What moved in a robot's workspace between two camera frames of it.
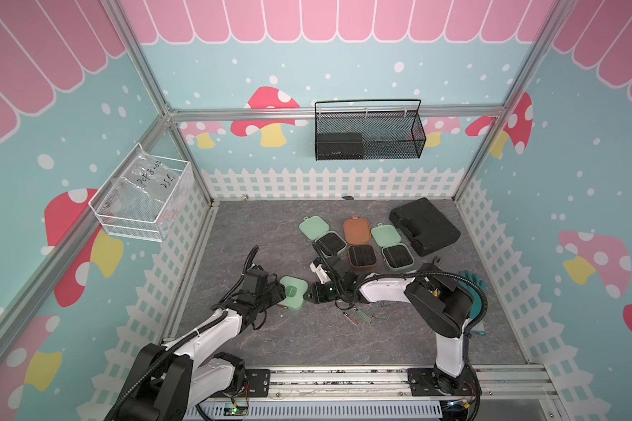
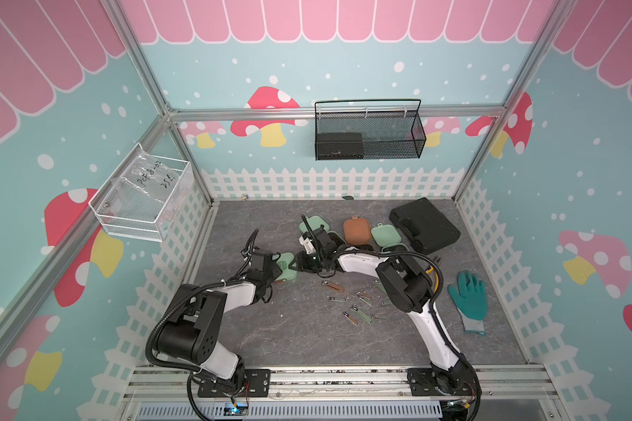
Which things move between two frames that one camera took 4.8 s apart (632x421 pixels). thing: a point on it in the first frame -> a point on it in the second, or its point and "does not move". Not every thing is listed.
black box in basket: x=339 y=146 does not move
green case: x=396 y=255 does not move
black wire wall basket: x=369 y=130 does not move
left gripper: x=277 y=294 -> x=276 y=270
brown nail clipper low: x=355 y=322 does not move
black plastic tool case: x=427 y=227 does not move
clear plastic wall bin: x=144 y=196 does not move
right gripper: x=314 y=296 -> x=299 y=262
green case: x=295 y=288 -> x=283 y=260
